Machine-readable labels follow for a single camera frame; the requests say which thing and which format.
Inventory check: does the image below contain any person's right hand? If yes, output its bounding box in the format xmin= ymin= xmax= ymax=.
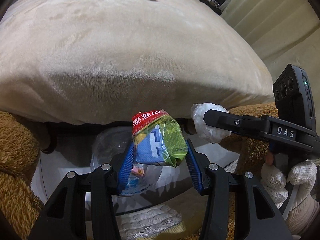
xmin=261 ymin=152 xmax=319 ymax=235

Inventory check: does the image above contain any cream curtain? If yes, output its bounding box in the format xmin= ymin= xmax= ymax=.
xmin=220 ymin=0 xmax=320 ymax=80

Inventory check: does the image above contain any trash bin with clear bag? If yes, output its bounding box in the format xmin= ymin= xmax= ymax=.
xmin=90 ymin=126 xmax=190 ymax=200

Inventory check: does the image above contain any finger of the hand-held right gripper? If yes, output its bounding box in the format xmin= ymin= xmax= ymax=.
xmin=203 ymin=109 xmax=270 ymax=143

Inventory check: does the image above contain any brown fluffy rug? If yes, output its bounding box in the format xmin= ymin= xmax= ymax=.
xmin=0 ymin=102 xmax=313 ymax=240

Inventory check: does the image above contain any beige bed blanket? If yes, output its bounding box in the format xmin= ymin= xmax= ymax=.
xmin=0 ymin=0 xmax=275 ymax=125

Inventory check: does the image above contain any white lace mat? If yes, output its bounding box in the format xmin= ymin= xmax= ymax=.
xmin=116 ymin=204 xmax=185 ymax=240

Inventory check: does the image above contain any clear plastic wrapper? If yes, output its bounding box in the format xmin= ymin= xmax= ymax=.
xmin=191 ymin=102 xmax=237 ymax=144

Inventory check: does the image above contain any blue green snack packet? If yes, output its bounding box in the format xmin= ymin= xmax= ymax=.
xmin=119 ymin=109 xmax=188 ymax=197

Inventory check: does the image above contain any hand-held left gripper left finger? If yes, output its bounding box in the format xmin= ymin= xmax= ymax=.
xmin=29 ymin=142 xmax=137 ymax=240

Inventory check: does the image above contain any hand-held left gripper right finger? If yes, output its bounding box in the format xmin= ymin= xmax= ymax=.
xmin=185 ymin=139 xmax=293 ymax=240

